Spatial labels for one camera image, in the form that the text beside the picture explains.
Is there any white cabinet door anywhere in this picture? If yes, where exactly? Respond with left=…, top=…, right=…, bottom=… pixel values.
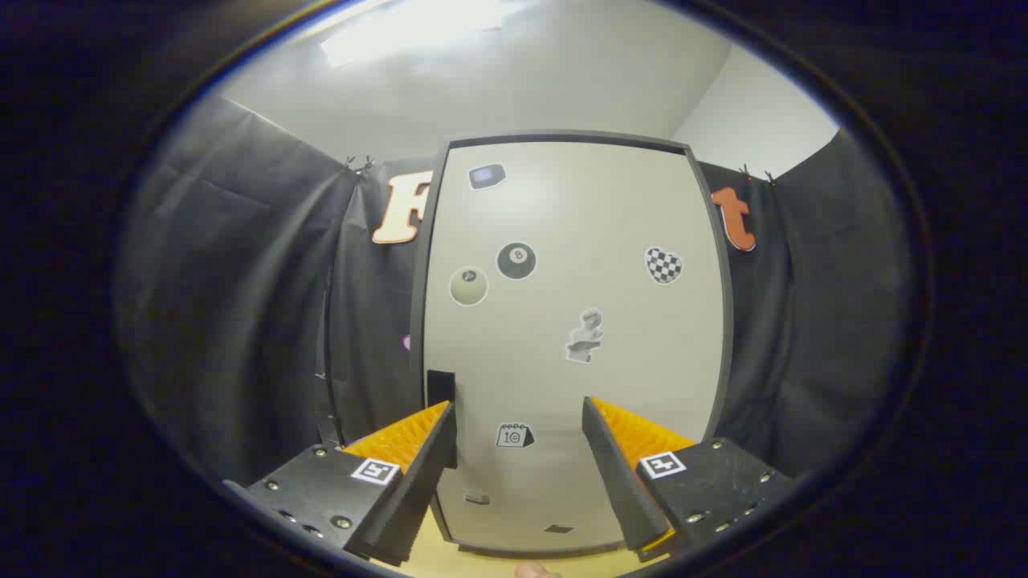
left=423, top=142, right=728, bottom=552

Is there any black door handle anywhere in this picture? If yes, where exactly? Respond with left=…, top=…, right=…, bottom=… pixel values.
left=426, top=370, right=459, bottom=470

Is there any black backdrop cloth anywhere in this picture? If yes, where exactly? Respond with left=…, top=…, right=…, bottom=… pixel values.
left=116, top=96, right=912, bottom=482

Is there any dark grey cabinet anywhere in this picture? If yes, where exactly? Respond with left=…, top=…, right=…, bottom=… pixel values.
left=410, top=130, right=736, bottom=560

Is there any ceiling light panel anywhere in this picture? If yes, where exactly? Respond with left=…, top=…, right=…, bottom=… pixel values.
left=320, top=0, right=505, bottom=70

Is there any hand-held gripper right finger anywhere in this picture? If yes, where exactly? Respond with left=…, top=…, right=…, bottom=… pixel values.
left=581, top=396, right=796, bottom=563

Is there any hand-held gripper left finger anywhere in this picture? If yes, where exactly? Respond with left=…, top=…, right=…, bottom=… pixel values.
left=223, top=400, right=459, bottom=568

